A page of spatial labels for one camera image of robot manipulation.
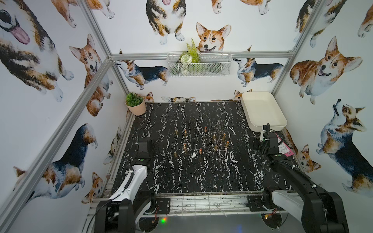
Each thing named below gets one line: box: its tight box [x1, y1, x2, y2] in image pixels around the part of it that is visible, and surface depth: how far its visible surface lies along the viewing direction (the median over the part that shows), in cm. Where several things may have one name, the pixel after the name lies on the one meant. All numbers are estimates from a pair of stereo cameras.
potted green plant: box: [124, 92, 147, 116], surface depth 106 cm
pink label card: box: [274, 132, 295, 157], surface depth 95 cm
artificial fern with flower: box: [180, 37, 202, 75], surface depth 85 cm
